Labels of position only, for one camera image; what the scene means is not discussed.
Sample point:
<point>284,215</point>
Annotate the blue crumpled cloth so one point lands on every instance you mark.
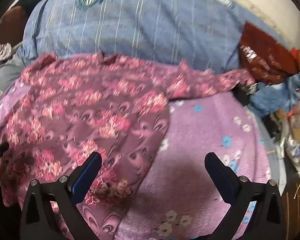
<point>270,98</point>

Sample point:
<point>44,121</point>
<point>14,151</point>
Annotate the red shiny plastic bag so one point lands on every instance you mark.
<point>267,60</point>

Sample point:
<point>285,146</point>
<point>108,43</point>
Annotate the purple floral bedsheet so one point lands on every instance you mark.
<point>177,199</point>

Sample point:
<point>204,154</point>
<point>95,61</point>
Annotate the white patterned cloth pile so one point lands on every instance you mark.
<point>291,134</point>

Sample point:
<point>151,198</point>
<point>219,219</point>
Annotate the maroon pink floral garment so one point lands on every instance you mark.
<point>61,110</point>

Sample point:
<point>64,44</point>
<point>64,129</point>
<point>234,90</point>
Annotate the grey folded cloth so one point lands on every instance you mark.
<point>11,65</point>

